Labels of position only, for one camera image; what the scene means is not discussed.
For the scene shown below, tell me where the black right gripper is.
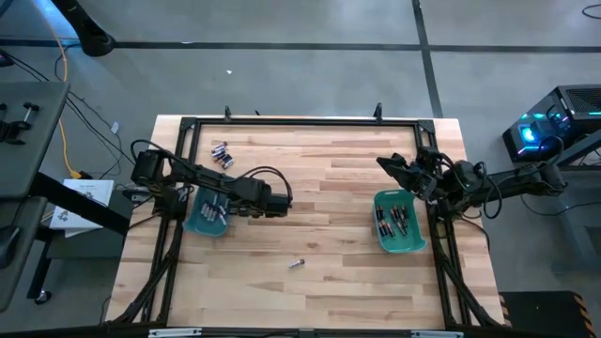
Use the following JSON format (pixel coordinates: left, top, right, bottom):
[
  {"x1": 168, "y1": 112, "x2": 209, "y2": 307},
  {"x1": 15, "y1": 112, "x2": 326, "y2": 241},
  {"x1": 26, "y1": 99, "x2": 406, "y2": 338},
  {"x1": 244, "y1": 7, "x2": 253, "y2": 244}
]
[{"x1": 376, "y1": 146, "x2": 442, "y2": 202}]

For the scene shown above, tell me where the teal plastic bin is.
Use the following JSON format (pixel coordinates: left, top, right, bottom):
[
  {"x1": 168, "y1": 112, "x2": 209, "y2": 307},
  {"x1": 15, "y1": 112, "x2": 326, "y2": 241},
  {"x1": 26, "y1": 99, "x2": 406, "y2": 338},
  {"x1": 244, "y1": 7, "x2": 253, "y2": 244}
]
[
  {"x1": 373, "y1": 188, "x2": 428, "y2": 254},
  {"x1": 181, "y1": 187, "x2": 236, "y2": 238}
]

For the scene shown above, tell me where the white power adapter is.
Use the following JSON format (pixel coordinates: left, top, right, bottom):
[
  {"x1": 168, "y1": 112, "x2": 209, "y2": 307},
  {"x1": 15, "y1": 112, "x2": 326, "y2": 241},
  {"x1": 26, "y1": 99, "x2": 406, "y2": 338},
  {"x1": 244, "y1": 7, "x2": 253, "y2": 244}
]
[{"x1": 122, "y1": 187, "x2": 152, "y2": 202}]

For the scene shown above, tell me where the white paper sheet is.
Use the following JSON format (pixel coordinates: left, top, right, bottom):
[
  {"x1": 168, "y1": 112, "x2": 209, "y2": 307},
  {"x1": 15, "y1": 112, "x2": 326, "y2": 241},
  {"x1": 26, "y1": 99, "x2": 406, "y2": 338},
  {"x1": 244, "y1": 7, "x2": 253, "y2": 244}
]
[{"x1": 48, "y1": 179, "x2": 116, "y2": 232}]

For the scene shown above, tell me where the grey metal stand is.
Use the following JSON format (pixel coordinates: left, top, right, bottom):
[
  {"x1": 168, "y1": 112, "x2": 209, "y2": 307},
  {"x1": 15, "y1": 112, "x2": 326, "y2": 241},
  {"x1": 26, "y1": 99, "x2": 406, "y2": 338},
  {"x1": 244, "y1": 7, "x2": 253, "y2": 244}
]
[{"x1": 517, "y1": 129, "x2": 601, "y2": 276}]

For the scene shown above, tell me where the black PC tower with lights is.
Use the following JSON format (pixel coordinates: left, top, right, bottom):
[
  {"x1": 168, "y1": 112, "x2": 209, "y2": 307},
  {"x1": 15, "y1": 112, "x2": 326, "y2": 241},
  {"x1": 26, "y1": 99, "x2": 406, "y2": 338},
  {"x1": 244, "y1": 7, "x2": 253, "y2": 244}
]
[{"x1": 501, "y1": 83, "x2": 601, "y2": 164}]

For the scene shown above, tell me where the black hazard-striped mat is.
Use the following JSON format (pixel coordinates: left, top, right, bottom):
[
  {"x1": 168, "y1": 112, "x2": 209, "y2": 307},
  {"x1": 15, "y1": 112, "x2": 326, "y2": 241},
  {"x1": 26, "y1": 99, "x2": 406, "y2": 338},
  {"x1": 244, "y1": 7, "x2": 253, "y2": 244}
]
[{"x1": 497, "y1": 290, "x2": 598, "y2": 338}]

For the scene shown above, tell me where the grey side table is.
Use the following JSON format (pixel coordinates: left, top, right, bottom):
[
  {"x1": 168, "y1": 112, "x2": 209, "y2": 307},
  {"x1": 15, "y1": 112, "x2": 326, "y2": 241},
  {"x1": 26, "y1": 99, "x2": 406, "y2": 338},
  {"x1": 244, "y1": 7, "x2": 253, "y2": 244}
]
[{"x1": 0, "y1": 81, "x2": 132, "y2": 236}]

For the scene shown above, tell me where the black stand base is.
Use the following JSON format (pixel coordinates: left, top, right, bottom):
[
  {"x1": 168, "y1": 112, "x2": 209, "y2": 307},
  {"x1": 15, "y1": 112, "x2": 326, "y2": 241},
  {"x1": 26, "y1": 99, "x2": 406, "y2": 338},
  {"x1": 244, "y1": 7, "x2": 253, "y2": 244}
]
[{"x1": 50, "y1": 0, "x2": 118, "y2": 58}]

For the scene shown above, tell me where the black metal clamp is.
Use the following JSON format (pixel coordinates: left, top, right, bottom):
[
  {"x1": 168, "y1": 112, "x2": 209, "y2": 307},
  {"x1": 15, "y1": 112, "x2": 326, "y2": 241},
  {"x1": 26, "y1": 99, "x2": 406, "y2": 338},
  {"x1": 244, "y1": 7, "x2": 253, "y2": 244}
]
[
  {"x1": 0, "y1": 119, "x2": 32, "y2": 145},
  {"x1": 22, "y1": 100, "x2": 41, "y2": 125}
]

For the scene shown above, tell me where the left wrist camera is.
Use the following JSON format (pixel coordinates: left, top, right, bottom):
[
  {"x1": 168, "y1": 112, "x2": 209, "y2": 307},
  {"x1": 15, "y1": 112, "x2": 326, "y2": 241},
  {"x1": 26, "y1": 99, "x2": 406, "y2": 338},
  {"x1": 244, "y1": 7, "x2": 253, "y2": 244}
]
[{"x1": 270, "y1": 192, "x2": 293, "y2": 219}]

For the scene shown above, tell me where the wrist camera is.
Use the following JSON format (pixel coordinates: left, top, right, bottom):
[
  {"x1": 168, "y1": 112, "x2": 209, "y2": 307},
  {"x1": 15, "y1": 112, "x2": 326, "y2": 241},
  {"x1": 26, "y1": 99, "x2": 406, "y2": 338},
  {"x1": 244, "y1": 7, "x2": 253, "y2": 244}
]
[
  {"x1": 270, "y1": 192, "x2": 293, "y2": 219},
  {"x1": 416, "y1": 145, "x2": 441, "y2": 165}
]

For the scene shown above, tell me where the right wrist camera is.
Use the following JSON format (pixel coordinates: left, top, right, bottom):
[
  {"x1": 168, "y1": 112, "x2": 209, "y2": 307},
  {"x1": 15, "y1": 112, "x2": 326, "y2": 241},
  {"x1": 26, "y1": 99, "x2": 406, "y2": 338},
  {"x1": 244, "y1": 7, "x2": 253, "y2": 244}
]
[{"x1": 416, "y1": 145, "x2": 441, "y2": 165}]

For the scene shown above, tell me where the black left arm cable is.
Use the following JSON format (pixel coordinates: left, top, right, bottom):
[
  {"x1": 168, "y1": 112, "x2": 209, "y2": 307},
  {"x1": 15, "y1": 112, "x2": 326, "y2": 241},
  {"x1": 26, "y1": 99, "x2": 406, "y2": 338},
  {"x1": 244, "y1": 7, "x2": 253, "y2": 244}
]
[{"x1": 130, "y1": 138, "x2": 294, "y2": 207}]

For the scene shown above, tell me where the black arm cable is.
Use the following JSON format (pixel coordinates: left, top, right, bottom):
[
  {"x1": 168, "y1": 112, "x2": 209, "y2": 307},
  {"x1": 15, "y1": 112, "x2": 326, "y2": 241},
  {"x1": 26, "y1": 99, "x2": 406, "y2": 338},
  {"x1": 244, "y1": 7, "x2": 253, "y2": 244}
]
[
  {"x1": 469, "y1": 135, "x2": 564, "y2": 221},
  {"x1": 130, "y1": 138, "x2": 294, "y2": 207}
]

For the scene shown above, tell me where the black aluminium rig frame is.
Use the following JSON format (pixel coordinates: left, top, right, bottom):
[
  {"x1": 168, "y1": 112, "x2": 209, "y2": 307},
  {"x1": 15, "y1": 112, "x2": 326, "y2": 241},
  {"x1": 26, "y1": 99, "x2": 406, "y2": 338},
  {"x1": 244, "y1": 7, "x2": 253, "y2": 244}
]
[{"x1": 103, "y1": 103, "x2": 507, "y2": 338}]

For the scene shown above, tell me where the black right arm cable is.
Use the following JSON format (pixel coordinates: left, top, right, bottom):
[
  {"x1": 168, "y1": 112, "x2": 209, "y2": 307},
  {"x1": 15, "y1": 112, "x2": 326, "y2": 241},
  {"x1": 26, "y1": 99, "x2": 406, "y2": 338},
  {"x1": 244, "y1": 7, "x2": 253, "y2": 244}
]
[{"x1": 469, "y1": 135, "x2": 564, "y2": 221}]

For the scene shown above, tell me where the silver metal bracket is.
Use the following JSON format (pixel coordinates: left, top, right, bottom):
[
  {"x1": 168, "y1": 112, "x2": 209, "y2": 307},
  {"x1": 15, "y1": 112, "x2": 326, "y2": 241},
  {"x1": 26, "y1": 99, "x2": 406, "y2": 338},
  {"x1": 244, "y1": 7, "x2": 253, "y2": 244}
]
[
  {"x1": 409, "y1": 330, "x2": 465, "y2": 338},
  {"x1": 146, "y1": 327, "x2": 204, "y2": 338}
]

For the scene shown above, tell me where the black floor cable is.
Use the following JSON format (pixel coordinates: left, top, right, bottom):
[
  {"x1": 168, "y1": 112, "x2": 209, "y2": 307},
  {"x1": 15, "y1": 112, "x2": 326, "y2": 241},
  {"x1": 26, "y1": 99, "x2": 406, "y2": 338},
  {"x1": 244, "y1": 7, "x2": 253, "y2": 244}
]
[{"x1": 0, "y1": 46, "x2": 124, "y2": 152}]

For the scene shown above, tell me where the yellow cable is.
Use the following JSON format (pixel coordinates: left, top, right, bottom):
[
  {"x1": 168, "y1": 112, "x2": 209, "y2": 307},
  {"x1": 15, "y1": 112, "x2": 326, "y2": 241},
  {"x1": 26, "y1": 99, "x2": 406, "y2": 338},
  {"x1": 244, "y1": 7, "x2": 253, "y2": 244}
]
[{"x1": 44, "y1": 18, "x2": 85, "y2": 180}]

